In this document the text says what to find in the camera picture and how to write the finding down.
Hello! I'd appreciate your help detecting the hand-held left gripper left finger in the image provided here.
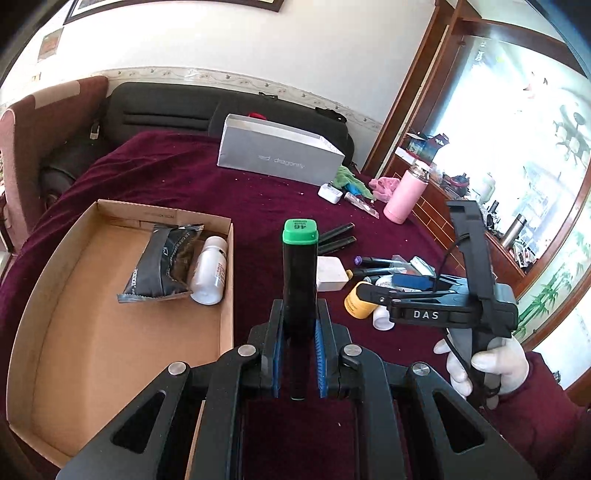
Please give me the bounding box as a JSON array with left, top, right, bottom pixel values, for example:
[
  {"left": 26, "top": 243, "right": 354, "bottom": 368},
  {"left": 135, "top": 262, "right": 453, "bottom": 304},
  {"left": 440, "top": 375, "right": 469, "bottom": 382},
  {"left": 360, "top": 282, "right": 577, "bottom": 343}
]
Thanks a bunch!
[{"left": 55, "top": 299, "right": 286, "bottom": 480}]

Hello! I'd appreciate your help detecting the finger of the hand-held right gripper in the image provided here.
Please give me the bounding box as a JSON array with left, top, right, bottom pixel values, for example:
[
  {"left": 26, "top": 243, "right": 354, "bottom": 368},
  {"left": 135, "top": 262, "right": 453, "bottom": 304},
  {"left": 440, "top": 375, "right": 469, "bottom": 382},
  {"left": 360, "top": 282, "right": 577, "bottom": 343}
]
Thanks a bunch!
[
  {"left": 392, "top": 275, "right": 467, "bottom": 292},
  {"left": 357, "top": 283, "right": 463, "bottom": 309}
]

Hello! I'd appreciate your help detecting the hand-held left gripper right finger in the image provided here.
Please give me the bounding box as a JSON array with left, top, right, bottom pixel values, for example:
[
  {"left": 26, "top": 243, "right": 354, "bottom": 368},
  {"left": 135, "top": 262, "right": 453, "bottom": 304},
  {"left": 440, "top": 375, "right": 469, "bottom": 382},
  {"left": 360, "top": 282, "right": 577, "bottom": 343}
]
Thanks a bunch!
[{"left": 315, "top": 299, "right": 541, "bottom": 480}]

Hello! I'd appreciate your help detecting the yellow jar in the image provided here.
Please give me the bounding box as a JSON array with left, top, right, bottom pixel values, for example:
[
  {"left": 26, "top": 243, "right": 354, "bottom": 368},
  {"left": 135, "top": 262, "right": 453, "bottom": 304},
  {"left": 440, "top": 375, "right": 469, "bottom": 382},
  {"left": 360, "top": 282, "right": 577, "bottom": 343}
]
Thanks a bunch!
[{"left": 344, "top": 281, "right": 376, "bottom": 319}]

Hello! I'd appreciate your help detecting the white rounded box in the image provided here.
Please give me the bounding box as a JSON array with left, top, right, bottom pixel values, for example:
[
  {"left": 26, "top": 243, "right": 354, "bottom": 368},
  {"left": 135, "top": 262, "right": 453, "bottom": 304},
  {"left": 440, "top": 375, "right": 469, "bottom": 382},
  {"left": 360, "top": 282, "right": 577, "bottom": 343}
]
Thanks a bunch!
[{"left": 317, "top": 256, "right": 348, "bottom": 292}]

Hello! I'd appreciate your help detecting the green capped black marker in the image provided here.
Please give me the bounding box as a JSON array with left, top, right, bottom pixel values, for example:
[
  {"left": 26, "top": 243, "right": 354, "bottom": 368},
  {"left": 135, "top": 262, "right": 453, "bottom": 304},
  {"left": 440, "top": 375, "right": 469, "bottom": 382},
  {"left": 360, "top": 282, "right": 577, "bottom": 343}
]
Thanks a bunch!
[{"left": 283, "top": 218, "right": 319, "bottom": 401}]

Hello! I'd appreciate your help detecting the cardboard box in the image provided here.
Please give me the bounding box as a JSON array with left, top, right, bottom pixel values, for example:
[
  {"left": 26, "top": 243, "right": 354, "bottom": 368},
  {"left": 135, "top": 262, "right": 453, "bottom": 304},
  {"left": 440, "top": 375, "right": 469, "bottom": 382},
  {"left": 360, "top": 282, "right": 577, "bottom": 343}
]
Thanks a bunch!
[{"left": 7, "top": 199, "right": 235, "bottom": 469}]

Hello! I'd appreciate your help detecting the person's right forearm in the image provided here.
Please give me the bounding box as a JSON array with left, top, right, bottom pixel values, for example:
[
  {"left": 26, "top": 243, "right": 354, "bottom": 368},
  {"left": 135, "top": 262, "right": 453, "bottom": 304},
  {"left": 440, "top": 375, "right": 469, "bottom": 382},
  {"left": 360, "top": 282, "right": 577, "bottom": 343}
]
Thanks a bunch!
[{"left": 480, "top": 351, "right": 591, "bottom": 480}]

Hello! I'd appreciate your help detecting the person's right hand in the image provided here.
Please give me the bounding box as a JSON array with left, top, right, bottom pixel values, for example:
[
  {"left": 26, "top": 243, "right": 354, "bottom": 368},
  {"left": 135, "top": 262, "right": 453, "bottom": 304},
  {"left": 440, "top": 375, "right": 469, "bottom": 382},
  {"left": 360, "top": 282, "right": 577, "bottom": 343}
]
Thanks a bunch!
[{"left": 434, "top": 336, "right": 530, "bottom": 409}]

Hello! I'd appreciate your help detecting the steel thermos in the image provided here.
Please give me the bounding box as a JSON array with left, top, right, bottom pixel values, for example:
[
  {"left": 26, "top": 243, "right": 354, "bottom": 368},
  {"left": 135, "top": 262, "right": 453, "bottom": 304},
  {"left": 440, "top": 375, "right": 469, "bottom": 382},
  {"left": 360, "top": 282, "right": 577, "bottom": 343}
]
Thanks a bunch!
[{"left": 500, "top": 213, "right": 530, "bottom": 250}]

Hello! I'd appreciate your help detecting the pink thermos bottle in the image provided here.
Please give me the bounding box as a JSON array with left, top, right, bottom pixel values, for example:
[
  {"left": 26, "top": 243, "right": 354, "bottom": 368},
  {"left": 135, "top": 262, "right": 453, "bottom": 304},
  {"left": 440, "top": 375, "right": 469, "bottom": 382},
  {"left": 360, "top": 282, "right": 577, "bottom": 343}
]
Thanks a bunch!
[{"left": 383, "top": 161, "right": 432, "bottom": 225}]

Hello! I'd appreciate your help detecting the pink cloth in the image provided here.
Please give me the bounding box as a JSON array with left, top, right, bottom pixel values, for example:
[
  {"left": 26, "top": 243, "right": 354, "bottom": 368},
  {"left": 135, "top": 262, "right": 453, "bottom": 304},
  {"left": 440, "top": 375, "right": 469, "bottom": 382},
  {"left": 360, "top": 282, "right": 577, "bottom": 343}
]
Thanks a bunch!
[{"left": 368, "top": 175, "right": 400, "bottom": 202}]

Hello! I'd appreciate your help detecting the large white pill bottle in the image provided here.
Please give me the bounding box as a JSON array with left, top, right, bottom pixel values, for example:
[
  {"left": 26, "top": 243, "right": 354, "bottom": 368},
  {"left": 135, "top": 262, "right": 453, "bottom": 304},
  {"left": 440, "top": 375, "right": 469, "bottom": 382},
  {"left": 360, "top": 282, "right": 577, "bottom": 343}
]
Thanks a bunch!
[{"left": 190, "top": 235, "right": 228, "bottom": 305}]

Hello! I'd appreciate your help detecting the green cloth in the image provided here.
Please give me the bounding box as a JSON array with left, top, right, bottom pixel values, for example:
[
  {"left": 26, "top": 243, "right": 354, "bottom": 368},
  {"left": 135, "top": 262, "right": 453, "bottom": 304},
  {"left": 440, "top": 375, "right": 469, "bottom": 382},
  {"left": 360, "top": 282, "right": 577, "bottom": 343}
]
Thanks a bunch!
[{"left": 333, "top": 165, "right": 376, "bottom": 200}]

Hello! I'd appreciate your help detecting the white jar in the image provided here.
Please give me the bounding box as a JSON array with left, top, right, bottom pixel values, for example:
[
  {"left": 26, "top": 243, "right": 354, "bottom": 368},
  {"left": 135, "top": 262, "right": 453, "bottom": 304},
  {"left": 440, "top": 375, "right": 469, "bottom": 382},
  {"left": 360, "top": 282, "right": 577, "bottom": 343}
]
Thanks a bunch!
[{"left": 475, "top": 172, "right": 497, "bottom": 199}]

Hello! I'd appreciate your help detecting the colourful carton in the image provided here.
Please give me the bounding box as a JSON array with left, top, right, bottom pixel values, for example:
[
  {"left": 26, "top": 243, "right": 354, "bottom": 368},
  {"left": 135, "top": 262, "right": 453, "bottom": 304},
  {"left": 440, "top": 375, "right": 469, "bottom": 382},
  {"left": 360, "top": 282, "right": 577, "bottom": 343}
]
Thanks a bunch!
[{"left": 406, "top": 131, "right": 451, "bottom": 160}]

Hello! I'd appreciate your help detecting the black snack packet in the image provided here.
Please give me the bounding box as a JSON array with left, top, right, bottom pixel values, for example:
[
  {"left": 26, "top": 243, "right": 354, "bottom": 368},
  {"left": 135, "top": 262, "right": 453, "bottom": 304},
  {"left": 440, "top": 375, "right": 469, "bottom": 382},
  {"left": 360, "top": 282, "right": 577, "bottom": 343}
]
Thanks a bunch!
[{"left": 117, "top": 223, "right": 205, "bottom": 304}]

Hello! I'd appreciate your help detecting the grey shoe box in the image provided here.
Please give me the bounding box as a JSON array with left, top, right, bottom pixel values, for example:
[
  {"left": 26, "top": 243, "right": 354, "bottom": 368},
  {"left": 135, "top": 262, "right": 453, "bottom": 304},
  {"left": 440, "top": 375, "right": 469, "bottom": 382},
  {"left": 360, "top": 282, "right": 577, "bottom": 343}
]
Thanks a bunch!
[{"left": 217, "top": 114, "right": 346, "bottom": 186}]

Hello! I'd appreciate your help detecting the maroon velvet blanket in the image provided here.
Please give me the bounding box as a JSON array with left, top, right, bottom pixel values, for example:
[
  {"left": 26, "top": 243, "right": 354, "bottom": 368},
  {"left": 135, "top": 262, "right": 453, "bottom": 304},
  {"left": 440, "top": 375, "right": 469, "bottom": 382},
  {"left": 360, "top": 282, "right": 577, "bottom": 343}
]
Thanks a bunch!
[{"left": 0, "top": 129, "right": 522, "bottom": 480}]

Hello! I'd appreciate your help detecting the black sofa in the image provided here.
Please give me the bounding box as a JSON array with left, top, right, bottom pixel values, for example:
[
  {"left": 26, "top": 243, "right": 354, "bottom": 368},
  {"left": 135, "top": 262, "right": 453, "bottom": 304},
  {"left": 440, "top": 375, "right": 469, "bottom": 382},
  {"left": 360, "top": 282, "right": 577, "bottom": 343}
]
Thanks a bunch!
[{"left": 39, "top": 82, "right": 355, "bottom": 204}]

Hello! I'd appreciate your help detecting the maroon armchair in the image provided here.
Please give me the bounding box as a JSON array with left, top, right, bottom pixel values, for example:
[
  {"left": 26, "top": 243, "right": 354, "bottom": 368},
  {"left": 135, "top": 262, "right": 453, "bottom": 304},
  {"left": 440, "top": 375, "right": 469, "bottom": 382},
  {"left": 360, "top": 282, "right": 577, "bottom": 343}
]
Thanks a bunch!
[{"left": 0, "top": 75, "right": 109, "bottom": 252}]

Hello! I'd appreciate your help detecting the framed painting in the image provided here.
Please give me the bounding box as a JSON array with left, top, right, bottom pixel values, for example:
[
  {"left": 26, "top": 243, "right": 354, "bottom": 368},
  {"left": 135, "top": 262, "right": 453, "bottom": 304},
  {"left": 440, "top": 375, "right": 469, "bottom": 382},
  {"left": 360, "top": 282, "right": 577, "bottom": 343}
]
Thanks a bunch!
[{"left": 62, "top": 0, "right": 284, "bottom": 25}]

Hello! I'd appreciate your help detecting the wooden window frame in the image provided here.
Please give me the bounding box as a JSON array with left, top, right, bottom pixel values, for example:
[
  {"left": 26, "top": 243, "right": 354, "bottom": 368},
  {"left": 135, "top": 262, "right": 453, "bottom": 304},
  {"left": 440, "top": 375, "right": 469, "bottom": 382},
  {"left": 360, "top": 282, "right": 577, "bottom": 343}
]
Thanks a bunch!
[{"left": 362, "top": 0, "right": 591, "bottom": 393}]

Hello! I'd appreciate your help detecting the small wall notice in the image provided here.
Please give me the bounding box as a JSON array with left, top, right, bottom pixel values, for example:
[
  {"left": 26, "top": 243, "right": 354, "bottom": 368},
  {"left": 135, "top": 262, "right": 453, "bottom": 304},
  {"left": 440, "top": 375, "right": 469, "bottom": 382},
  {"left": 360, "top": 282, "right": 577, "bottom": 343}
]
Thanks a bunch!
[{"left": 38, "top": 28, "right": 64, "bottom": 61}]

